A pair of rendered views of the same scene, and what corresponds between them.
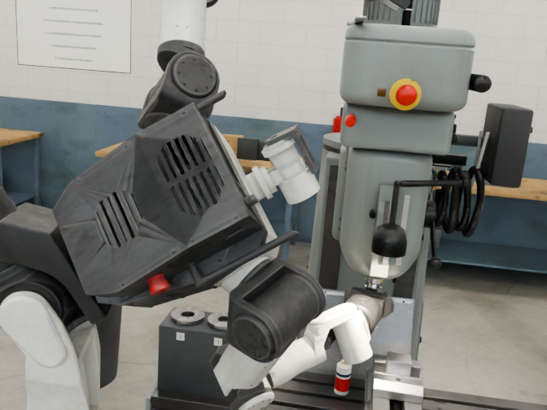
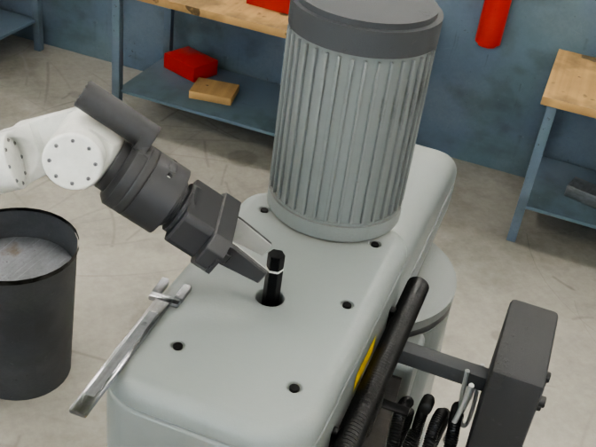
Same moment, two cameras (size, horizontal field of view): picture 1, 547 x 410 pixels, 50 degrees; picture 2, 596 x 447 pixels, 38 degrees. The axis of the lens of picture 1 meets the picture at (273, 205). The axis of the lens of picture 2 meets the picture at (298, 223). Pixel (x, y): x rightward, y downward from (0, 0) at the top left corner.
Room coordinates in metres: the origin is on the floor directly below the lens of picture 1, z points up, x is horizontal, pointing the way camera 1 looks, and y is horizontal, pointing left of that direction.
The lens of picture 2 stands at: (0.54, -0.43, 2.57)
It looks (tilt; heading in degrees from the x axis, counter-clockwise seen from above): 33 degrees down; 9
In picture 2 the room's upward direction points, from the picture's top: 8 degrees clockwise
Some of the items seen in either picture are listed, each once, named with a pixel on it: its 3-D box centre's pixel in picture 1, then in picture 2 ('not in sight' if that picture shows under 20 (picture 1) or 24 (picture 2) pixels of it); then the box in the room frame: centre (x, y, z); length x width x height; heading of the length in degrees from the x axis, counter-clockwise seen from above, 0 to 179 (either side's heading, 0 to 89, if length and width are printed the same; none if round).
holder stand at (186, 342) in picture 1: (204, 351); not in sight; (1.41, 0.16, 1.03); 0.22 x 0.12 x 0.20; 82
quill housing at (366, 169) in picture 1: (382, 208); not in sight; (1.39, -0.27, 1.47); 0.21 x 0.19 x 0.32; 83
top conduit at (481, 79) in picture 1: (461, 80); (374, 375); (1.40, -0.42, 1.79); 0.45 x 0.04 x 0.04; 173
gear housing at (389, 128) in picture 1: (392, 121); not in sight; (1.42, -0.28, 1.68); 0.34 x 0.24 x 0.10; 173
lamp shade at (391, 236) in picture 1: (390, 237); not in sight; (1.16, -0.25, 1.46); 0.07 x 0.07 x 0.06
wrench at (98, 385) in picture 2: (357, 21); (131, 341); (1.24, -0.14, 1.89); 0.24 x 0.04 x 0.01; 176
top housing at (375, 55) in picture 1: (400, 67); (268, 337); (1.40, -0.27, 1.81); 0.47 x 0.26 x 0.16; 173
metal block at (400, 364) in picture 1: (397, 368); not in sight; (1.37, -0.36, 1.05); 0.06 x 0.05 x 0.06; 81
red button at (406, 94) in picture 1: (405, 94); not in sight; (1.13, -0.24, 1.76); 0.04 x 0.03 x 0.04; 83
